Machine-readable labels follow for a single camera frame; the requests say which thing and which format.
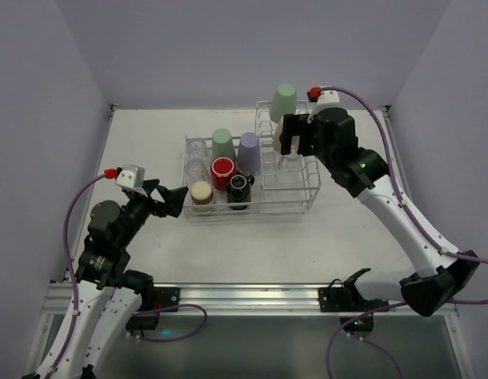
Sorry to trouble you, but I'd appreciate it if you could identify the light green cup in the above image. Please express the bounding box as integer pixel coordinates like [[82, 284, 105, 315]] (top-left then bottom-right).
[[269, 83, 297, 123]]

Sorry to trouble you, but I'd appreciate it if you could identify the clear glass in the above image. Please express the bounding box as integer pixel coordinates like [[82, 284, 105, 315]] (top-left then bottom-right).
[[184, 158, 208, 186], [186, 138, 208, 159], [277, 154, 302, 172]]

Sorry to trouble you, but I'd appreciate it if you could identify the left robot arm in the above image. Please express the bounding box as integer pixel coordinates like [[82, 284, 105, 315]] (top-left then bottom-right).
[[29, 179, 189, 378]]

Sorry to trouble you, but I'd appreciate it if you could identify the green cup in low rack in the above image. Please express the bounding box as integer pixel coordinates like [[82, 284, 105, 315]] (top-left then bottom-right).
[[212, 128, 237, 162]]

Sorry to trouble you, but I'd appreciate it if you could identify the cream and brown cup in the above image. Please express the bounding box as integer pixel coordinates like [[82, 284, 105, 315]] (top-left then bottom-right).
[[190, 181, 214, 212]]

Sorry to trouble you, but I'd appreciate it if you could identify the purple cup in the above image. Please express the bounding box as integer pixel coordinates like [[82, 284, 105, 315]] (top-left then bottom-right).
[[237, 132, 261, 174]]

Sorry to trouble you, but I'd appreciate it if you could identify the red mug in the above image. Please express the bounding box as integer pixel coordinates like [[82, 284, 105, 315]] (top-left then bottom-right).
[[210, 157, 237, 192]]

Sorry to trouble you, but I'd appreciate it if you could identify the black mug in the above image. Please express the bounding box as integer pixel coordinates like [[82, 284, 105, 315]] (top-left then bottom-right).
[[226, 173, 255, 211]]

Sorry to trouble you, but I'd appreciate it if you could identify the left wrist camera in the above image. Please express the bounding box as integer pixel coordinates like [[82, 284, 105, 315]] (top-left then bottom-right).
[[114, 164, 145, 195]]

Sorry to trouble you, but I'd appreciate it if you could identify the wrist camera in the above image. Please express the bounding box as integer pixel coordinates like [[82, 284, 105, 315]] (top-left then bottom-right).
[[307, 87, 340, 122], [114, 164, 145, 195]]

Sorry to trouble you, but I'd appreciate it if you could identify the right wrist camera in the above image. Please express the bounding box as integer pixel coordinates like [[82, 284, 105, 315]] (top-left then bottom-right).
[[307, 87, 340, 122]]

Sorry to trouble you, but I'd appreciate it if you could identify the low white wire rack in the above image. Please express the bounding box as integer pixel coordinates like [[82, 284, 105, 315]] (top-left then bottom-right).
[[182, 128, 264, 219]]

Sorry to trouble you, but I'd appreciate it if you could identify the tall white wire rack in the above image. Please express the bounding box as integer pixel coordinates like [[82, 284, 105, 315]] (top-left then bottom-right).
[[253, 101, 321, 214]]

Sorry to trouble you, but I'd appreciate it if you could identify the aluminium mounting rail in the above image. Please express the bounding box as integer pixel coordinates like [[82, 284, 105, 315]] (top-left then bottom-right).
[[44, 280, 456, 317]]

